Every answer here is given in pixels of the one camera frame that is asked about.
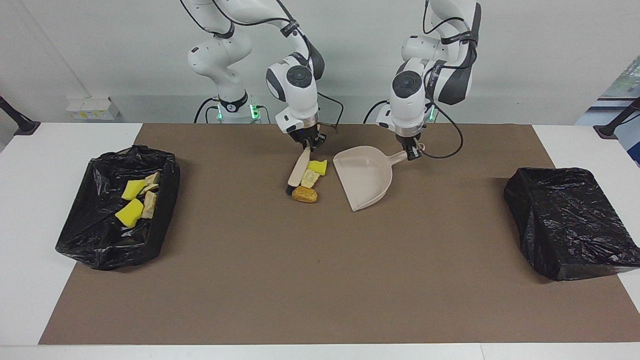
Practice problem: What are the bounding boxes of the beige hand brush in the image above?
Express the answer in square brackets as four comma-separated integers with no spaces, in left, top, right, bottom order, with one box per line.
[285,146,312,196]

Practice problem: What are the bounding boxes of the torn bread piece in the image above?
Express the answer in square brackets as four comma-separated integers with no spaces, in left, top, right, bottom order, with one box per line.
[141,191,158,220]
[140,171,161,196]

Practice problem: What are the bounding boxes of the black stand base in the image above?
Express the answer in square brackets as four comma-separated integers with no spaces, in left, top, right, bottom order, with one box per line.
[0,96,41,136]
[593,97,640,140]

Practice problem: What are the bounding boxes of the white power strip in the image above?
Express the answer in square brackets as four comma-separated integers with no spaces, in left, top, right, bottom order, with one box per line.
[66,96,121,120]

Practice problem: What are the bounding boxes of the black base cable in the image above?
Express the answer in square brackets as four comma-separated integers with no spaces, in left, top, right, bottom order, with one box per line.
[194,97,221,124]
[363,99,390,124]

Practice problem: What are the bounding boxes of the black trash bag bin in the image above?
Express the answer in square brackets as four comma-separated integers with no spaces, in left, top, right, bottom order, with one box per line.
[55,145,181,271]
[503,167,640,282]

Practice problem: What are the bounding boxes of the beige plastic dustpan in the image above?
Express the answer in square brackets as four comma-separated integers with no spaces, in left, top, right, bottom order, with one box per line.
[333,145,408,212]

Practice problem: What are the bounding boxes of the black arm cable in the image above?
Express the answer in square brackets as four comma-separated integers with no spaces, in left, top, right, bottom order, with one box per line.
[180,0,346,135]
[422,0,464,160]

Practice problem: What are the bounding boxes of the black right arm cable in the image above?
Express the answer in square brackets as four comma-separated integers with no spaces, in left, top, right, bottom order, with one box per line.
[180,0,346,135]

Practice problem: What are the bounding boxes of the brown bread roll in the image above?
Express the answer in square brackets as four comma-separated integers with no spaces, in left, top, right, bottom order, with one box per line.
[292,186,319,204]

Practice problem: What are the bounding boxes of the brown table mat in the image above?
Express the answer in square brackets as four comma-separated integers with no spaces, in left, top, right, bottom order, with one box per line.
[38,123,640,346]

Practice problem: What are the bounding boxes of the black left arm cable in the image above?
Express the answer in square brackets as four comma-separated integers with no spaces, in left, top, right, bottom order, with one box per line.
[422,0,464,160]

